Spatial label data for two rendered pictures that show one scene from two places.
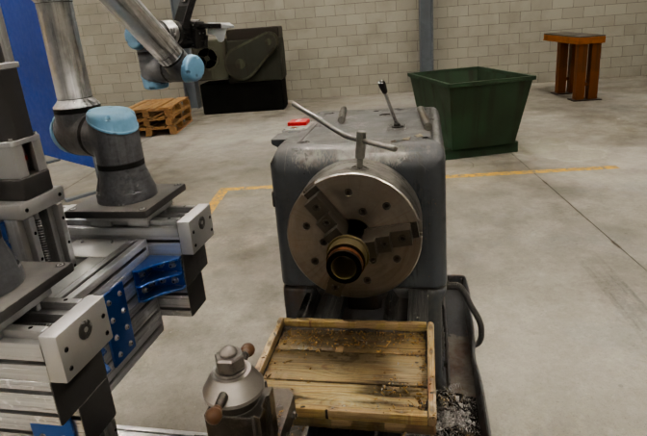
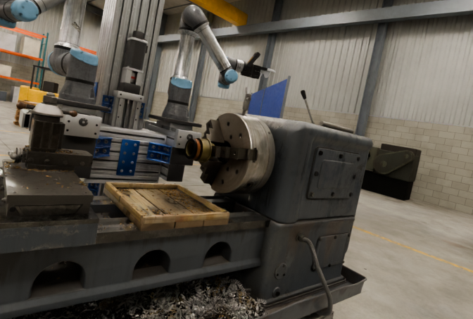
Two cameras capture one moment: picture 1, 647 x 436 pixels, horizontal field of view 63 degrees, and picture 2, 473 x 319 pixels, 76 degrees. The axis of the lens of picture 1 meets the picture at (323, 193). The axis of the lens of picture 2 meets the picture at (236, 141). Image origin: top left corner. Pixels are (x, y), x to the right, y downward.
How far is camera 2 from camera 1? 0.93 m
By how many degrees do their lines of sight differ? 41
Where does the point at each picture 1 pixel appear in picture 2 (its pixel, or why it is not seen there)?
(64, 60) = (179, 57)
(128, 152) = (177, 96)
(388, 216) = (239, 142)
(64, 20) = (185, 41)
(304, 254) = not seen: hidden behind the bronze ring
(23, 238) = (115, 105)
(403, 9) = not seen: outside the picture
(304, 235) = not seen: hidden behind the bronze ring
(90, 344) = (83, 130)
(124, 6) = (205, 37)
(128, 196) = (168, 114)
